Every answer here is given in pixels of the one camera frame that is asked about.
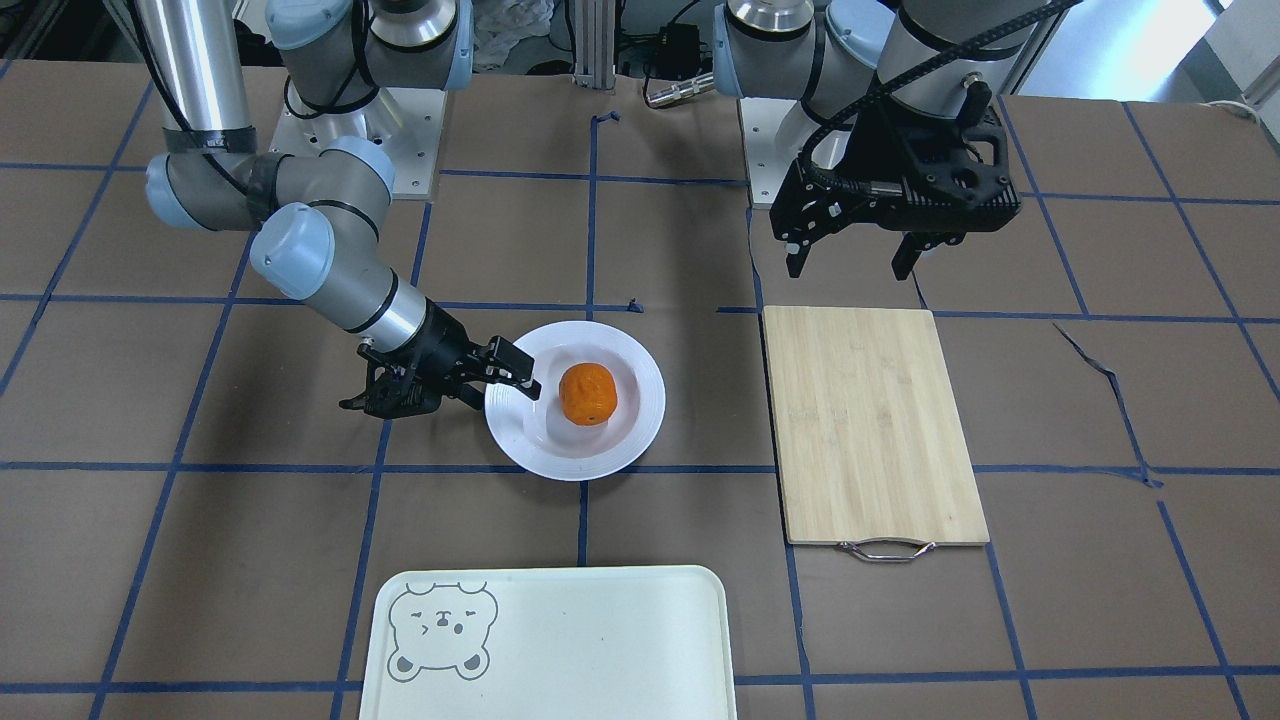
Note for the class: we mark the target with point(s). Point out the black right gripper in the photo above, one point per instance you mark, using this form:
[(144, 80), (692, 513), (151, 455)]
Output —
[(441, 345)]

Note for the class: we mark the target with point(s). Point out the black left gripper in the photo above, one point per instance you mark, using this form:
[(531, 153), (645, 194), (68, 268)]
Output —
[(868, 152)]

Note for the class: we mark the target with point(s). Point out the orange fruit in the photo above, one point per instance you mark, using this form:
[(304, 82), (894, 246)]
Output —
[(588, 394)]

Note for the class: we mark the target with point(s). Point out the white round plate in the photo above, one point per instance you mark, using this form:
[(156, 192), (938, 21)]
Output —
[(536, 435)]

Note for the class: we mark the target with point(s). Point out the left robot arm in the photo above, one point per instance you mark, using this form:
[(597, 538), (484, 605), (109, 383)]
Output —
[(898, 100)]

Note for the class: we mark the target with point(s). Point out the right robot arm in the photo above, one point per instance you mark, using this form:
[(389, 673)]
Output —
[(316, 219)]

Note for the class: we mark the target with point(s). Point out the cream bear tray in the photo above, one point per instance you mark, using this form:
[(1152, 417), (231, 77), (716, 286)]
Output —
[(649, 642)]

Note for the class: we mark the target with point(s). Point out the bamboo cutting board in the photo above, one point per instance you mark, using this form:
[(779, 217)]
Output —
[(870, 447)]

